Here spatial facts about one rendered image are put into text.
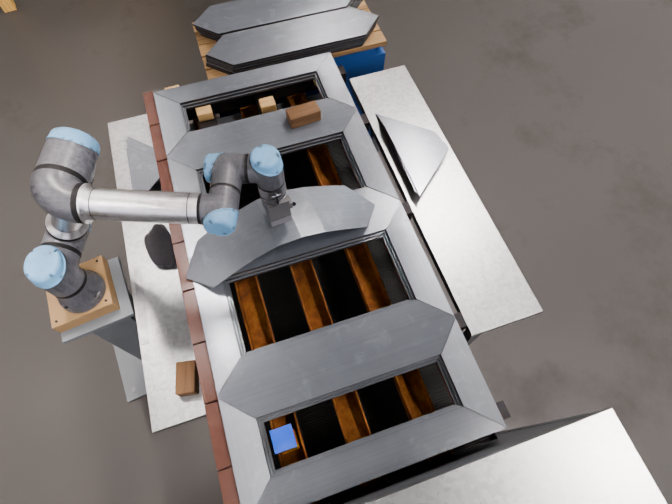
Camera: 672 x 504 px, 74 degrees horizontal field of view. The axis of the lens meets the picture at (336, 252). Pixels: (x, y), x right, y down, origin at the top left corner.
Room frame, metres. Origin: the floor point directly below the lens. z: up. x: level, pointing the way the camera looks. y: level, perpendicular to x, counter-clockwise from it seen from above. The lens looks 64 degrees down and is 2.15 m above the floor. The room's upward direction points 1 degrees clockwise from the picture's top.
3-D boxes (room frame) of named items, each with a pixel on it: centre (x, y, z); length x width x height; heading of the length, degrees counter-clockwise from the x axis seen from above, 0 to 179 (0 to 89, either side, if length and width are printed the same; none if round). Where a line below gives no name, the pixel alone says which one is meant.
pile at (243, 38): (1.76, 0.23, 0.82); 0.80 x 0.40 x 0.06; 109
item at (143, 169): (1.08, 0.77, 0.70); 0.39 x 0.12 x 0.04; 19
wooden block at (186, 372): (0.25, 0.47, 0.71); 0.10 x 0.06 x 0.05; 8
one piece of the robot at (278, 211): (0.68, 0.16, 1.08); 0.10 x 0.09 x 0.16; 114
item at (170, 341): (0.74, 0.68, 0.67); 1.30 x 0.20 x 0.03; 19
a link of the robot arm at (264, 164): (0.68, 0.18, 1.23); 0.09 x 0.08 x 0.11; 90
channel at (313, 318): (0.71, 0.15, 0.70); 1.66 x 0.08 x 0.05; 19
